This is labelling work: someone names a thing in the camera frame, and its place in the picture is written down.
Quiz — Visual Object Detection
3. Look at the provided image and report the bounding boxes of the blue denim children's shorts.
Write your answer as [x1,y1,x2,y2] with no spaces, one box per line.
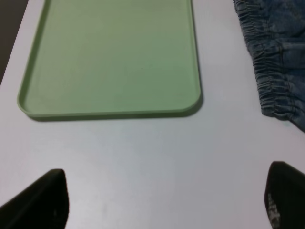
[234,0,305,131]

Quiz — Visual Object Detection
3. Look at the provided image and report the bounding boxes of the green plastic tray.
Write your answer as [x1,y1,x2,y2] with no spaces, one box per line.
[17,0,202,119]

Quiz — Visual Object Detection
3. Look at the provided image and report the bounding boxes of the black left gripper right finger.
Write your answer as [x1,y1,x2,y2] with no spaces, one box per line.
[264,161,305,229]

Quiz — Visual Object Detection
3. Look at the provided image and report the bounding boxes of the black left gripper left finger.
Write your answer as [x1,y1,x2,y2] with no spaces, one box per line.
[0,169,69,229]

